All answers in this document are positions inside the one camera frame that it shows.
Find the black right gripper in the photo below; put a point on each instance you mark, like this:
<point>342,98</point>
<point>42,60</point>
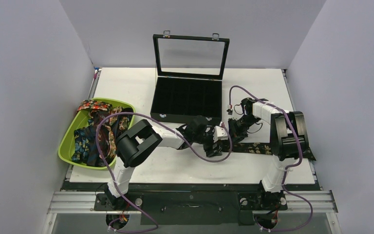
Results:
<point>235,126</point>

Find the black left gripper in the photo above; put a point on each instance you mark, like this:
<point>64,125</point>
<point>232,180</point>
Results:
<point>210,151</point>

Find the black gold floral tie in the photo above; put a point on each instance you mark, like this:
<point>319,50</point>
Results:
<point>257,148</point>

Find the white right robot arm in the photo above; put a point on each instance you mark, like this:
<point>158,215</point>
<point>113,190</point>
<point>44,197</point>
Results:
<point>288,138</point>

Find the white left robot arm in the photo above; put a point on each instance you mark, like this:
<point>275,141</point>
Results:
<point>136,144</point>

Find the black display case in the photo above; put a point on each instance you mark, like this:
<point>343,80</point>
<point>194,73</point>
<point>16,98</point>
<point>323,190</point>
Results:
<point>189,77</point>

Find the brown paisley tie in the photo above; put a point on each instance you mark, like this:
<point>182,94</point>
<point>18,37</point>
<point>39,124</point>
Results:
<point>110,130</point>

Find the red floral tie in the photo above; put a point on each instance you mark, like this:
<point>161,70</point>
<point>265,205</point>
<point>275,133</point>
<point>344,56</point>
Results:
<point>92,107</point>

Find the blue floral tie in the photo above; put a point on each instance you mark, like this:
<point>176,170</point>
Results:
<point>83,138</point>

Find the green plastic bin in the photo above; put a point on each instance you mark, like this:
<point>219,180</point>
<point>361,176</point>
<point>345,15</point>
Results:
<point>66,148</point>

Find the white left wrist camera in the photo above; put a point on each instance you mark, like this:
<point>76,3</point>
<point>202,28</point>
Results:
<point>220,133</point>

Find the aluminium rail frame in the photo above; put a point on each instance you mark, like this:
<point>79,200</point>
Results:
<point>84,203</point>

